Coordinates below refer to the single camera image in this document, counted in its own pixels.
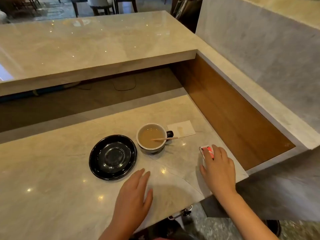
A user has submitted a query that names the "person's right hand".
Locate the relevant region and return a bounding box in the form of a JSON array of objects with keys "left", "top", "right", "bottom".
[{"left": 200, "top": 145, "right": 237, "bottom": 198}]

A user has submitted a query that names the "person's right forearm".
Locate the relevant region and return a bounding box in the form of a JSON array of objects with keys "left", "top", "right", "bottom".
[{"left": 214, "top": 191, "right": 279, "bottom": 240}]

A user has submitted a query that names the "white coffee cup black handle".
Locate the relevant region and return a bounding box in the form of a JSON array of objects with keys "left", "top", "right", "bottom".
[{"left": 136, "top": 123, "right": 174, "bottom": 154}]

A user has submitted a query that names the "person's left hand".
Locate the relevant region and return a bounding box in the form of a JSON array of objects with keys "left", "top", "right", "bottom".
[{"left": 110, "top": 168, "right": 154, "bottom": 230}]

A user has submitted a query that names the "dark wooden chair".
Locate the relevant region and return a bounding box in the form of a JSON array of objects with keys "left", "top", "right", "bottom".
[
  {"left": 15, "top": 0, "right": 41, "bottom": 13},
  {"left": 114, "top": 0, "right": 138, "bottom": 13},
  {"left": 70, "top": 0, "right": 88, "bottom": 18}
]

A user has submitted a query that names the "white upholstered chair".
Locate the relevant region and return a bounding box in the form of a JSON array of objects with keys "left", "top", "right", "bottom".
[{"left": 87, "top": 0, "right": 116, "bottom": 16}]

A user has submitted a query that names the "red sugar packet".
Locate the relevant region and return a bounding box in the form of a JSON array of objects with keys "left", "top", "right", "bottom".
[{"left": 199, "top": 145, "right": 215, "bottom": 160}]

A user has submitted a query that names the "person's dark clothing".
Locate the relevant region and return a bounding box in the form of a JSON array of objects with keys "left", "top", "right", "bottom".
[{"left": 130, "top": 217, "right": 200, "bottom": 240}]

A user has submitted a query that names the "person's left forearm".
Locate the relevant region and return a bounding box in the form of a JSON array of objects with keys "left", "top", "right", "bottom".
[{"left": 98, "top": 221, "right": 138, "bottom": 240}]

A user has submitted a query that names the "black round stool base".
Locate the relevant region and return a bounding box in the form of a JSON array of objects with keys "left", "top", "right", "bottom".
[{"left": 264, "top": 219, "right": 282, "bottom": 237}]

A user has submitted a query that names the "milky coffee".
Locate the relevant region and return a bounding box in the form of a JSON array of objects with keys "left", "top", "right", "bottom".
[{"left": 139, "top": 127, "right": 165, "bottom": 149}]

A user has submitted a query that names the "white paper napkin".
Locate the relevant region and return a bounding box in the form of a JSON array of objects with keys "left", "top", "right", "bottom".
[{"left": 167, "top": 120, "right": 196, "bottom": 138}]

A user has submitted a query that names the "black glossy saucer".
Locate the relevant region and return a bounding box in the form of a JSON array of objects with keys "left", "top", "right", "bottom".
[{"left": 89, "top": 134, "right": 137, "bottom": 181}]

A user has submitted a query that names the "blue cable duct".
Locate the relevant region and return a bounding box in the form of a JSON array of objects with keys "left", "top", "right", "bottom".
[{"left": 0, "top": 82, "right": 80, "bottom": 103}]

